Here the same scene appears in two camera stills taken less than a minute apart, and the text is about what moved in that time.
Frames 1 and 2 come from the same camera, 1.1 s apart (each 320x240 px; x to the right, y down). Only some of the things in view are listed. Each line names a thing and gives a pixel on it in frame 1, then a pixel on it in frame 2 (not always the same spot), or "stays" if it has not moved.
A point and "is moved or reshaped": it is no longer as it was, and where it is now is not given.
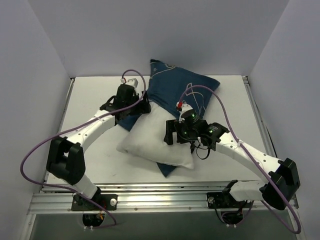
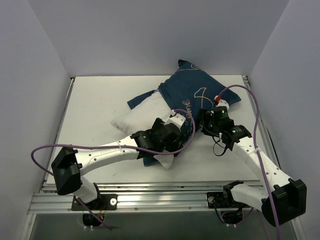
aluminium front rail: [169, 198] stays
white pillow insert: [146, 138] is moved or reshaped
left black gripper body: [141, 105] to [180, 139]
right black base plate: [221, 200] stays
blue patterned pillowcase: [166, 169] to [189, 90]
